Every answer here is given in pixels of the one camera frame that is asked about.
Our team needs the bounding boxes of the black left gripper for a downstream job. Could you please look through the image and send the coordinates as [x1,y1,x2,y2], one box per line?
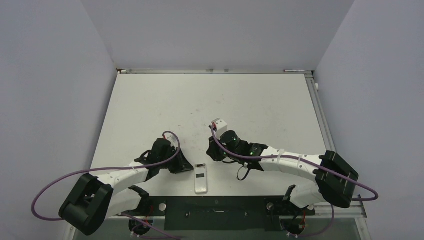
[159,147,193,174]

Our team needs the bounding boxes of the white red remote control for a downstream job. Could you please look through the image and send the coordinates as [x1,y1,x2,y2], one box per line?
[194,163,208,195]

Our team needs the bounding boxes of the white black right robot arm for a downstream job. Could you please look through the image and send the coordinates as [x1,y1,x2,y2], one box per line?
[206,128,359,214]

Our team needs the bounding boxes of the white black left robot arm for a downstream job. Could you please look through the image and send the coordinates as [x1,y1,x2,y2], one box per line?
[58,138,194,236]

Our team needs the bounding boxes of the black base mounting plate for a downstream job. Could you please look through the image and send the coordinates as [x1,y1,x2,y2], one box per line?
[129,196,316,231]

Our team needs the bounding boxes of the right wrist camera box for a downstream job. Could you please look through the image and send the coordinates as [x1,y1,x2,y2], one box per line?
[211,118,228,136]

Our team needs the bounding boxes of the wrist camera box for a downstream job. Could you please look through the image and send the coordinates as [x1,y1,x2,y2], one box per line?
[166,134,179,145]
[211,118,228,136]

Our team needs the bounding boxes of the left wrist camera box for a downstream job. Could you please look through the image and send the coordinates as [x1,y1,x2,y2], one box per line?
[166,134,179,145]

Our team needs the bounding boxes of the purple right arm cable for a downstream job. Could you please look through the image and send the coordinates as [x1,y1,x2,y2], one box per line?
[210,124,380,202]

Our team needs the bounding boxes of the aluminium table edge rail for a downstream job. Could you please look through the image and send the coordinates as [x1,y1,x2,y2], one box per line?
[304,74,336,152]

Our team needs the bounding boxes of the aluminium back table rail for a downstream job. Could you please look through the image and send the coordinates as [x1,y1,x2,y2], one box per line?
[117,68,314,75]

